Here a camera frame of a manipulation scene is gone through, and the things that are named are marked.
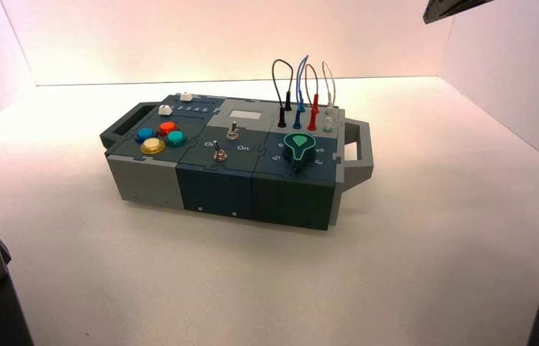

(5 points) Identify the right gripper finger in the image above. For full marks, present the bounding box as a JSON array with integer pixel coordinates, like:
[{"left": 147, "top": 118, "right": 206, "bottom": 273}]
[
  {"left": 423, "top": 0, "right": 461, "bottom": 24},
  {"left": 424, "top": 0, "right": 496, "bottom": 25}
]

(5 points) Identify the grey and teal control box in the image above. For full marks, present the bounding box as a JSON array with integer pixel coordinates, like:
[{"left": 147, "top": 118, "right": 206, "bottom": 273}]
[{"left": 99, "top": 93, "right": 375, "bottom": 231}]

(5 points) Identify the green and teal rotary knob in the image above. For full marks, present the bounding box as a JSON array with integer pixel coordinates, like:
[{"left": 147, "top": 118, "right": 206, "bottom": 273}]
[{"left": 282, "top": 133, "right": 317, "bottom": 173}]

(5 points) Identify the teal round push button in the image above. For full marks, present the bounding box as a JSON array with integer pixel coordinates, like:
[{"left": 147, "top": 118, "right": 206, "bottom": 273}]
[{"left": 164, "top": 131, "right": 187, "bottom": 148}]

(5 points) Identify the yellow round push button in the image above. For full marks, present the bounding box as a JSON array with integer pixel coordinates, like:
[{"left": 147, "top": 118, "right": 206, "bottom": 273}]
[{"left": 140, "top": 138, "right": 167, "bottom": 156}]

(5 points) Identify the white jumper cable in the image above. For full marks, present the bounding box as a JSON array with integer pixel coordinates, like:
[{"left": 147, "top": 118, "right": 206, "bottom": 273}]
[{"left": 321, "top": 60, "right": 337, "bottom": 133}]

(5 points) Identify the red jumper cable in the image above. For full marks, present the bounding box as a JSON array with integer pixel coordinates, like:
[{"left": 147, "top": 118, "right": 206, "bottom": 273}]
[{"left": 304, "top": 63, "right": 321, "bottom": 132}]

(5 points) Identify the blue jumper cable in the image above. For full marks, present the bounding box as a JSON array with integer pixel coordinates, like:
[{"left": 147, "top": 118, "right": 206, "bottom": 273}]
[{"left": 292, "top": 53, "right": 311, "bottom": 130}]

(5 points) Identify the black jumper cable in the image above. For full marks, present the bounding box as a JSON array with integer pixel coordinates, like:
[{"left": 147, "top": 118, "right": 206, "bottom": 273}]
[{"left": 272, "top": 58, "right": 294, "bottom": 129}]

